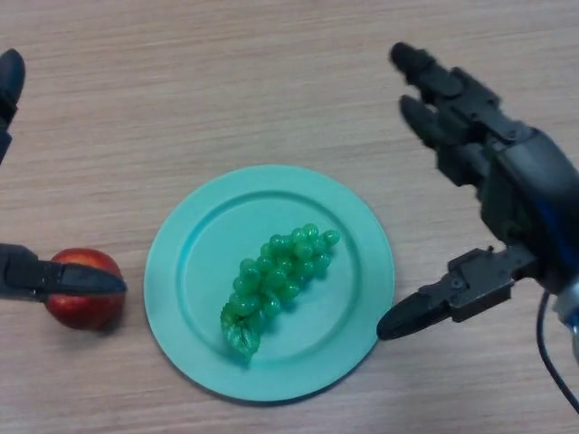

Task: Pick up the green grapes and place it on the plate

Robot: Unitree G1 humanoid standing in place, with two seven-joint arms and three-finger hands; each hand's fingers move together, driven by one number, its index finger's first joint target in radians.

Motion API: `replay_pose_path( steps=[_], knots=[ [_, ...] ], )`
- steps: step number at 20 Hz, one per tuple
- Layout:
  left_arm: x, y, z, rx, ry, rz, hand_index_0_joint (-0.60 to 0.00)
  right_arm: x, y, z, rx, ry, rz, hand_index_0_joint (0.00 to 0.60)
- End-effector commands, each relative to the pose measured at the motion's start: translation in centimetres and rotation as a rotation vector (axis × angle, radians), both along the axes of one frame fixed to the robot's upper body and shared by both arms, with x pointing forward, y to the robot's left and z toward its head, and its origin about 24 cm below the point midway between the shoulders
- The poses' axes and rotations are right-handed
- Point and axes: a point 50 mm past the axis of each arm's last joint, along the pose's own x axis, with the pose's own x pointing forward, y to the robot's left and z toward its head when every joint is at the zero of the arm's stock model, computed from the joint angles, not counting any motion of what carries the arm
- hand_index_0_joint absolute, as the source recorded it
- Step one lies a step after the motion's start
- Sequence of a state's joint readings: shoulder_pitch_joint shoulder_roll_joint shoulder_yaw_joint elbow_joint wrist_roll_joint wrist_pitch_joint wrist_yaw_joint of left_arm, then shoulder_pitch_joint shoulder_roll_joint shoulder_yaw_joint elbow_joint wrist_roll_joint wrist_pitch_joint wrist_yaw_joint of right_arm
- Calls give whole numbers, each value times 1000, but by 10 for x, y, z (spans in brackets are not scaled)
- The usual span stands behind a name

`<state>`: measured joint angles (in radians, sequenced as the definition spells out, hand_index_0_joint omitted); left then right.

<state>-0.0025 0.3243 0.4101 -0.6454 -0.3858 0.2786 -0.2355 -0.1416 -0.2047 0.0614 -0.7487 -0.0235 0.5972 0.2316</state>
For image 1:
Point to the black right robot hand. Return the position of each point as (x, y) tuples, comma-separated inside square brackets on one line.
[(529, 190)]

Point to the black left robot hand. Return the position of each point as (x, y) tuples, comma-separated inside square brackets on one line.
[(18, 271)]

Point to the green grapes bunch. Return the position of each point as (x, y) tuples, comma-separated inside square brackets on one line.
[(280, 271)]

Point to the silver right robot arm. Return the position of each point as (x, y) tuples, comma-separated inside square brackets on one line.
[(571, 312)]

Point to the green round plate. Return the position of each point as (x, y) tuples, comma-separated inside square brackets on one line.
[(208, 226)]

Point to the red apple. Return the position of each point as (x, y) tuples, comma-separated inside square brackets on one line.
[(81, 312)]

